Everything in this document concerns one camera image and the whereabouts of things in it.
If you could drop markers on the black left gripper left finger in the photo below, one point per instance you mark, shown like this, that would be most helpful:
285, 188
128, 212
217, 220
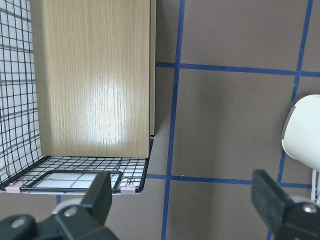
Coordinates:
98, 199

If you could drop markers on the white toaster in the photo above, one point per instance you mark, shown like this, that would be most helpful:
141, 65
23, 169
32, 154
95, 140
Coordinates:
300, 137

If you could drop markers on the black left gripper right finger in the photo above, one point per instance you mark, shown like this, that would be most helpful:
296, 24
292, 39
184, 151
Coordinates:
269, 200

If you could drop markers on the wire basket with wooden shelf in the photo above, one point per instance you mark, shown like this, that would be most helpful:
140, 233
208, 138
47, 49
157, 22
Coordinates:
77, 94

